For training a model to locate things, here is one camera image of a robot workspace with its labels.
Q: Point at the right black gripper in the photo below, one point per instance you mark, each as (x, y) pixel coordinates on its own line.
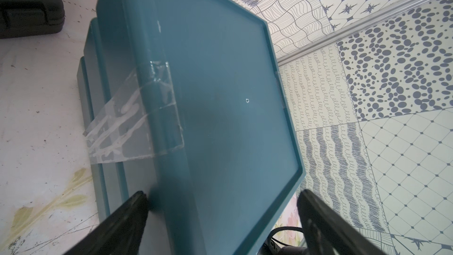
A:
(271, 246)

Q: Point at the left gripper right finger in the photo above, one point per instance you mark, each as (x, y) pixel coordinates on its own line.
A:
(326, 232)

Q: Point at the teal plastic drawer cabinet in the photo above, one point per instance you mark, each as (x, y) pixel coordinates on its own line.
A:
(182, 102)

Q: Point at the black plastic case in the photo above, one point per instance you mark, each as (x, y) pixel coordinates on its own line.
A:
(23, 18)

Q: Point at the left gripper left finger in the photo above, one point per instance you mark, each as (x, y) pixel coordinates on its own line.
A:
(120, 233)

